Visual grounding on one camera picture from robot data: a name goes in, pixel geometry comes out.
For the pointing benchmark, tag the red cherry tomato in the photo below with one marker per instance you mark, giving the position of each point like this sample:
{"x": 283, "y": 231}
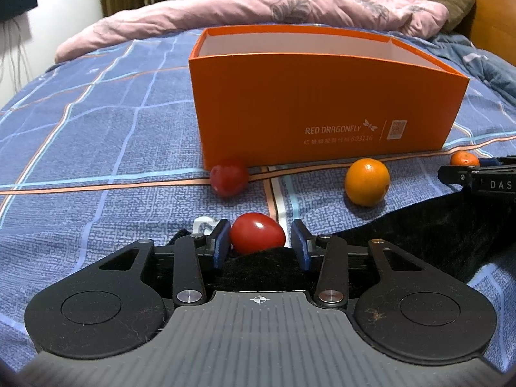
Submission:
{"x": 256, "y": 232}
{"x": 229, "y": 178}

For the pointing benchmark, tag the tangerine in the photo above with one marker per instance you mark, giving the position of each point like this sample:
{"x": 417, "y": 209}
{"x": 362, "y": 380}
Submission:
{"x": 463, "y": 158}

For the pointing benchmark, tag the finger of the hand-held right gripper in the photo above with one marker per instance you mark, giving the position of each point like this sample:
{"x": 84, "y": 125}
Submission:
{"x": 455, "y": 175}

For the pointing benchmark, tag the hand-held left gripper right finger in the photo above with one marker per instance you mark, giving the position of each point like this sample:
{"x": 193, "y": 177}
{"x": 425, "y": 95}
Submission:
{"x": 300, "y": 246}

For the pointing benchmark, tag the orange cardboard box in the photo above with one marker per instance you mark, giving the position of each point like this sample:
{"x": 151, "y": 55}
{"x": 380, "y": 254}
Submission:
{"x": 322, "y": 100}

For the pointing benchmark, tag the pink floral quilt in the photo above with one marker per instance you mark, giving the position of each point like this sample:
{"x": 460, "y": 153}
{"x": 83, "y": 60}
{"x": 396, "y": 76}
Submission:
{"x": 201, "y": 12}

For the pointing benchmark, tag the blue plaid bed sheet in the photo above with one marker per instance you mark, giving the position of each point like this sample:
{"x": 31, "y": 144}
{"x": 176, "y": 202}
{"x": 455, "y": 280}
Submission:
{"x": 100, "y": 129}

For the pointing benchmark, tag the wooden bed headboard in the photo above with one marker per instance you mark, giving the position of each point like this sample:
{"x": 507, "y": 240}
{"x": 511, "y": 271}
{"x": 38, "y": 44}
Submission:
{"x": 496, "y": 16}

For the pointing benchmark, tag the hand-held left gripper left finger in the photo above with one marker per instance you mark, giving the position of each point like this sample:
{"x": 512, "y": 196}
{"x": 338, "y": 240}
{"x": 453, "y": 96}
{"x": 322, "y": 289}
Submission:
{"x": 219, "y": 246}

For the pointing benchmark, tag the blue-grey blanket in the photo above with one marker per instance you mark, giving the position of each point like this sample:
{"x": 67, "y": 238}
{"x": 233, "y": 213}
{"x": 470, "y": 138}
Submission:
{"x": 492, "y": 64}

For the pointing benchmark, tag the small orange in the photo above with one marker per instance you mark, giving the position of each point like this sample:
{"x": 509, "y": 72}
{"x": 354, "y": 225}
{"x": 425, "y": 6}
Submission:
{"x": 367, "y": 181}

